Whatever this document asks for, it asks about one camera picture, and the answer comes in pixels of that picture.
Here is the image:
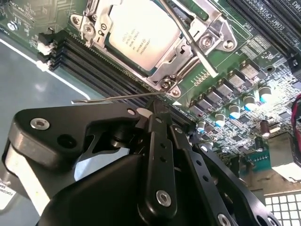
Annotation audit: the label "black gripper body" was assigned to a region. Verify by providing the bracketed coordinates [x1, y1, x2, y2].
[39, 122, 214, 226]

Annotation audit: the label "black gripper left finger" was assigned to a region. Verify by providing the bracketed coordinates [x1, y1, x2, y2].
[2, 100, 177, 214]

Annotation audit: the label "silver square CPU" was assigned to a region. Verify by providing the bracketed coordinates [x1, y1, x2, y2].
[108, 0, 183, 72]

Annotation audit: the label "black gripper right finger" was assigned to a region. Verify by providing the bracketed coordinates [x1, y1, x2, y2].
[162, 105, 283, 226]

